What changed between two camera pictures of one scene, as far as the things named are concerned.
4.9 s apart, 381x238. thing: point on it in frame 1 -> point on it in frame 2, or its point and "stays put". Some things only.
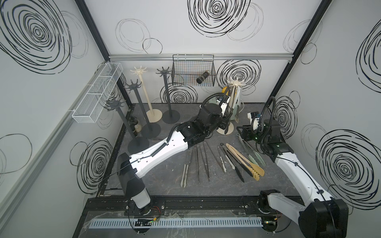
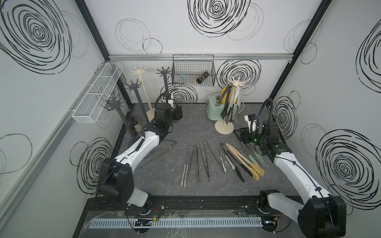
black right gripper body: x=255 y=136 stays put
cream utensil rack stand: x=229 y=128 stays put
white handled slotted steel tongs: x=236 y=101 stays put
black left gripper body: x=220 y=123 -> x=175 y=115
